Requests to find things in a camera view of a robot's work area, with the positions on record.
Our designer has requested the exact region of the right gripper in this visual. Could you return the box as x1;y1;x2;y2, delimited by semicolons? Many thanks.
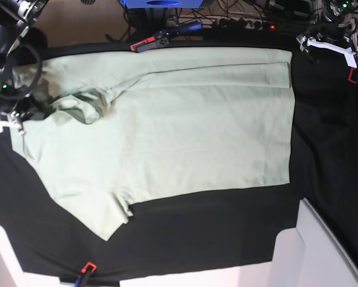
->
0;109;48;136

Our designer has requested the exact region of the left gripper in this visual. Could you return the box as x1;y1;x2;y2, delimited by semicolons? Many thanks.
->
296;17;358;68

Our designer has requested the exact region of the light green T-shirt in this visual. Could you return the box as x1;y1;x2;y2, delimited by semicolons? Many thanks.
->
10;47;295;240

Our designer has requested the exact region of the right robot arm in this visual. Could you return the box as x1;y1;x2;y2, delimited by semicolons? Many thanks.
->
0;1;47;135

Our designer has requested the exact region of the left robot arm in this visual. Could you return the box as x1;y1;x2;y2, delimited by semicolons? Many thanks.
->
296;1;358;69

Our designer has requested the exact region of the red black clamp right edge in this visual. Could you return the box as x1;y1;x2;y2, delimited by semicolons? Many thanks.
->
348;67;358;84

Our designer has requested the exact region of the black power strip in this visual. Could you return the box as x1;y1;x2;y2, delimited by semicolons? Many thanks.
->
214;17;277;31

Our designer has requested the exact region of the red black clamp top centre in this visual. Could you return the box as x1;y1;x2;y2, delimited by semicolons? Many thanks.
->
130;22;202;53

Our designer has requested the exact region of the red blue clamp bottom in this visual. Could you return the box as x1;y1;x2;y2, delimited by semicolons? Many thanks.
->
74;261;97;287

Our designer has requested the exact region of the white table frame left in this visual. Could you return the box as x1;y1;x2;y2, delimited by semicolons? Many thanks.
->
0;226;29;287

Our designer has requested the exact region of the white table frame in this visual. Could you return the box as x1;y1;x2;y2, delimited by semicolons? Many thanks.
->
268;199;358;287
0;226;29;287

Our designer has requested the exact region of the white table frame right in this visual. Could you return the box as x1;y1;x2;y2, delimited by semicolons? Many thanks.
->
268;199;358;287

